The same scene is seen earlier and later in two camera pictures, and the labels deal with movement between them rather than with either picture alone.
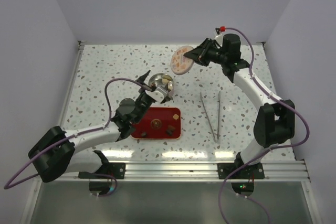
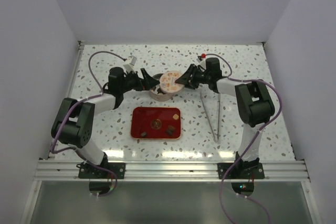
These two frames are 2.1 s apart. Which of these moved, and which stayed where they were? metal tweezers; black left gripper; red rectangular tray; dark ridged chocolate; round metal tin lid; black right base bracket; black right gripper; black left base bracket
Moved: black left gripper; round metal tin lid; black right gripper
Stayed: metal tweezers; black right base bracket; black left base bracket; red rectangular tray; dark ridged chocolate
